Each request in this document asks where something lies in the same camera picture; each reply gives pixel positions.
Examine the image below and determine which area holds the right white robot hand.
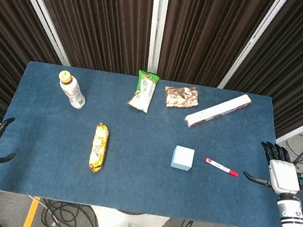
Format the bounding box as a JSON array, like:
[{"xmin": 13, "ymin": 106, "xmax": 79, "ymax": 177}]
[{"xmin": 240, "ymin": 138, "xmax": 303, "ymax": 199}]

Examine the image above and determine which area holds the red marker pen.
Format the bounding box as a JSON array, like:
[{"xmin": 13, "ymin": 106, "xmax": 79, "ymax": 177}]
[{"xmin": 203, "ymin": 156, "xmax": 241, "ymax": 178}]

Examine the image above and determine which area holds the light blue cube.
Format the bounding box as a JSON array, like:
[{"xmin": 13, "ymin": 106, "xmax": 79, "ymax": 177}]
[{"xmin": 170, "ymin": 144, "xmax": 196, "ymax": 172}]

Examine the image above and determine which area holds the yellow floor tape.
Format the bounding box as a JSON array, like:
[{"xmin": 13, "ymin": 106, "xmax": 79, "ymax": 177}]
[{"xmin": 21, "ymin": 195, "xmax": 41, "ymax": 227}]

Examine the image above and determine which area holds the long white box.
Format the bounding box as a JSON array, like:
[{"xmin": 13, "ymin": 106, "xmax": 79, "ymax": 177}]
[{"xmin": 183, "ymin": 85, "xmax": 253, "ymax": 137}]

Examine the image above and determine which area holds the dark brown curtain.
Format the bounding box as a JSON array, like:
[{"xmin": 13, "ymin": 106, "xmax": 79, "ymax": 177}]
[
  {"xmin": 10, "ymin": 0, "xmax": 158, "ymax": 78},
  {"xmin": 217, "ymin": 0, "xmax": 303, "ymax": 142},
  {"xmin": 156, "ymin": 0, "xmax": 278, "ymax": 96},
  {"xmin": 0, "ymin": 0, "xmax": 72, "ymax": 124}
]

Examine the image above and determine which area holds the yellow capped drink bottle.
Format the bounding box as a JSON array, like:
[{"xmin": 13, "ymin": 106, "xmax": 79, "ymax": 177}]
[{"xmin": 54, "ymin": 69, "xmax": 91, "ymax": 111}]

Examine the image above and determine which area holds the golden wrapped snack bar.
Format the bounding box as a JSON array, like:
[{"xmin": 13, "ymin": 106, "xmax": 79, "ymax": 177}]
[{"xmin": 86, "ymin": 121, "xmax": 112, "ymax": 175}]

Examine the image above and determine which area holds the red patterned snack pack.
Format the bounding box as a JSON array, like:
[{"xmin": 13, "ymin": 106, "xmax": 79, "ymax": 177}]
[{"xmin": 161, "ymin": 82, "xmax": 201, "ymax": 112}]

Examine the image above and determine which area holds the blue felt table mat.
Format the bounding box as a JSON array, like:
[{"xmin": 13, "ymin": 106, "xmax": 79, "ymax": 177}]
[{"xmin": 0, "ymin": 55, "xmax": 302, "ymax": 227}]

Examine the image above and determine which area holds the green white snack packet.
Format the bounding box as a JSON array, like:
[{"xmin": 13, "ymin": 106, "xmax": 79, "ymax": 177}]
[{"xmin": 126, "ymin": 68, "xmax": 161, "ymax": 115}]

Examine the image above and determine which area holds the black floor cable tangle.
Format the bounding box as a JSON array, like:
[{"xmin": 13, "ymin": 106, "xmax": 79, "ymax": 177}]
[{"xmin": 36, "ymin": 198, "xmax": 111, "ymax": 227}]

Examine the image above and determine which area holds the white partition post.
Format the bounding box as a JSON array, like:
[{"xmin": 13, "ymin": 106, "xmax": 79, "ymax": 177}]
[
  {"xmin": 0, "ymin": 0, "xmax": 81, "ymax": 67},
  {"xmin": 140, "ymin": 0, "xmax": 170, "ymax": 80},
  {"xmin": 217, "ymin": 0, "xmax": 289, "ymax": 98}
]

